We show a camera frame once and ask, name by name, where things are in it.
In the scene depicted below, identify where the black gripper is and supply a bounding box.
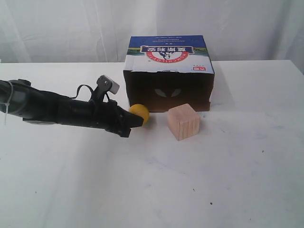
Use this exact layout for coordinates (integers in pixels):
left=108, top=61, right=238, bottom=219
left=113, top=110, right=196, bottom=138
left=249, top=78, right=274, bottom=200
left=89, top=99, right=144, bottom=138

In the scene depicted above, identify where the yellow tennis ball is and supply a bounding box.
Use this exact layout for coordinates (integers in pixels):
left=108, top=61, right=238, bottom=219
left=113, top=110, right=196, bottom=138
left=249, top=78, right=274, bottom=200
left=129, top=104, right=150, bottom=125

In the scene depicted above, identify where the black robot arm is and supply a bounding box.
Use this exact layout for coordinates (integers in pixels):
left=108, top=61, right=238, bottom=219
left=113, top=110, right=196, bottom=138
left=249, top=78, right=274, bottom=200
left=0, top=75, right=144, bottom=138

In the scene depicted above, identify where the light wooden cube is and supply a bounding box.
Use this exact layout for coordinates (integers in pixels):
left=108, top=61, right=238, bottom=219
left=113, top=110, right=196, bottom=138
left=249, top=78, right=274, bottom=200
left=167, top=104, right=200, bottom=141

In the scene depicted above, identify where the printed cardboard box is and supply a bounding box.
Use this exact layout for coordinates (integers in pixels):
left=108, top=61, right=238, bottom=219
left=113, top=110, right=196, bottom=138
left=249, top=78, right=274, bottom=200
left=123, top=35, right=215, bottom=112

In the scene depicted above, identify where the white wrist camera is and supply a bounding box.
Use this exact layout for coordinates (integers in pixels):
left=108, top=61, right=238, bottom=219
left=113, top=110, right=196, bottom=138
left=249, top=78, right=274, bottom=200
left=96, top=75, right=120, bottom=95

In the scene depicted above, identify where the black camera cable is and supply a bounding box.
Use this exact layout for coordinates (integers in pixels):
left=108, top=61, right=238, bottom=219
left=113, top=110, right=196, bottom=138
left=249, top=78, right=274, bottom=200
left=71, top=84, right=95, bottom=103

